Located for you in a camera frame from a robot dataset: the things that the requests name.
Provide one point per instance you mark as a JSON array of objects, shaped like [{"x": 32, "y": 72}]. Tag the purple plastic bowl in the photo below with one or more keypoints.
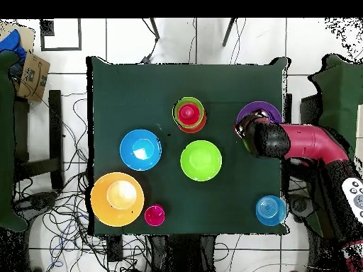
[{"x": 259, "y": 107}]

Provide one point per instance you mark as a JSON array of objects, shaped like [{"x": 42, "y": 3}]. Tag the red plastic cup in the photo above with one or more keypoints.
[{"x": 188, "y": 113}]

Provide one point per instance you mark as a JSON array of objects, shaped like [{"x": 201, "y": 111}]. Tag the large green plastic bowl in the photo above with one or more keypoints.
[{"x": 201, "y": 161}]

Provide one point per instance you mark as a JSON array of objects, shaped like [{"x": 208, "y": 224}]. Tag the small green ribbed bowl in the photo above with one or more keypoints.
[{"x": 178, "y": 103}]

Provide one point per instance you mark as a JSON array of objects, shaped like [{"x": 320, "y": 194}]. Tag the small blue plastic bowl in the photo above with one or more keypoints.
[{"x": 270, "y": 211}]

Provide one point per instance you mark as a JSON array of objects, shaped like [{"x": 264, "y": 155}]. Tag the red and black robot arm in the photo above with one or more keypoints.
[{"x": 312, "y": 141}]

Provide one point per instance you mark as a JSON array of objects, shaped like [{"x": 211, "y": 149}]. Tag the dark green tablecloth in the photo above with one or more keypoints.
[{"x": 184, "y": 82}]

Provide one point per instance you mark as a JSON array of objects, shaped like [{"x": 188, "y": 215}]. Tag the green cloth on side table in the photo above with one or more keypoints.
[
  {"x": 5, "y": 141},
  {"x": 337, "y": 99}
]

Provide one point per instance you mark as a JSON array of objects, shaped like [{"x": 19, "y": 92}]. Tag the large blue plastic bowl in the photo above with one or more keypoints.
[{"x": 140, "y": 150}]

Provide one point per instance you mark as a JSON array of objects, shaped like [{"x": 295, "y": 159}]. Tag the pink plastic cup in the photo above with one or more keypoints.
[{"x": 154, "y": 215}]

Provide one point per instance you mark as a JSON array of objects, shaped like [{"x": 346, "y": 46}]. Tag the yellow plastic bowl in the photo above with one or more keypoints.
[{"x": 117, "y": 198}]

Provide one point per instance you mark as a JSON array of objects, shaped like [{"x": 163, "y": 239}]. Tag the black power strip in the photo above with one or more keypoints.
[{"x": 114, "y": 248}]

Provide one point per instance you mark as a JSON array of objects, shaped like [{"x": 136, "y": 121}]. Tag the black bench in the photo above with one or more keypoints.
[{"x": 55, "y": 136}]

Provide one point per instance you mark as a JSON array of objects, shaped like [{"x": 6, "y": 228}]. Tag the cardboard box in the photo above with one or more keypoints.
[{"x": 34, "y": 76}]

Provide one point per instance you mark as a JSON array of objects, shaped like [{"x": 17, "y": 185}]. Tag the grey base with black knob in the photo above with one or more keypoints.
[{"x": 39, "y": 202}]

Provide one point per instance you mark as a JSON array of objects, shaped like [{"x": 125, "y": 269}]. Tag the blue cloth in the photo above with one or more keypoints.
[{"x": 12, "y": 42}]

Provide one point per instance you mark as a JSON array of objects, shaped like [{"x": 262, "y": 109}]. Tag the black square frame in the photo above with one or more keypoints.
[{"x": 61, "y": 49}]

